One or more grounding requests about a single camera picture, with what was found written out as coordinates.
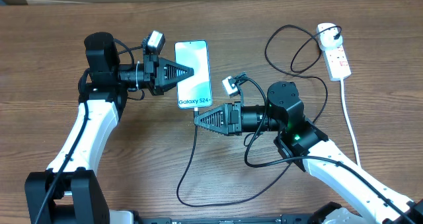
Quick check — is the blue-screen Samsung smartphone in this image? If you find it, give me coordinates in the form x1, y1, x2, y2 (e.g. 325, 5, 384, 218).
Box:
174, 40, 213, 110

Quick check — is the black USB charging cable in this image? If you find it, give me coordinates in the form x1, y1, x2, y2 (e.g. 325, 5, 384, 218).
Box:
176, 24, 343, 207

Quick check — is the white power extension strip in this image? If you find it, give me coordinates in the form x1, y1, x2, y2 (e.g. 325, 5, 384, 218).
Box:
323, 46, 352, 81

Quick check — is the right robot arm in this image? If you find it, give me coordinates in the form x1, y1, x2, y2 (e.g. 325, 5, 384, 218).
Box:
194, 81, 422, 223

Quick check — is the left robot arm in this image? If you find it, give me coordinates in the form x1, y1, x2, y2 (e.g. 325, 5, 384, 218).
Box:
24, 30, 194, 223

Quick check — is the white power strip cord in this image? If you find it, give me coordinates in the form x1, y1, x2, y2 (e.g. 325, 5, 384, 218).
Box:
339, 79, 362, 167

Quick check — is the white USB wall charger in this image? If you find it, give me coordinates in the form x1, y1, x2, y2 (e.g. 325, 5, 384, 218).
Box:
316, 22, 343, 51

